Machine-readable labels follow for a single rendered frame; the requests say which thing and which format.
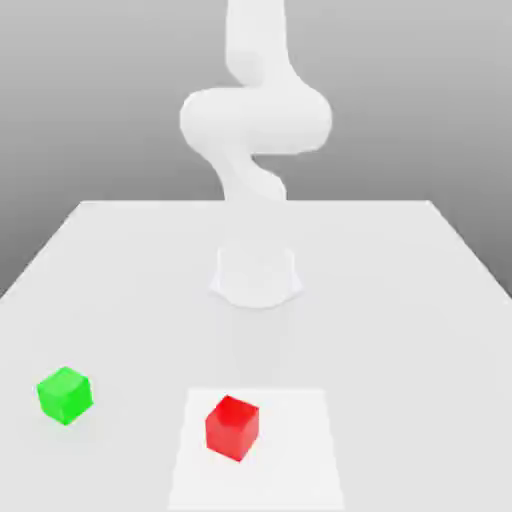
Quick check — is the small green cube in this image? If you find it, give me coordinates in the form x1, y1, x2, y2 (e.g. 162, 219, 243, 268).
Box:
36, 365, 95, 427

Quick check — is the small red cube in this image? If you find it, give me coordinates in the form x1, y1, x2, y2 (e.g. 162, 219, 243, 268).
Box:
204, 394, 261, 463

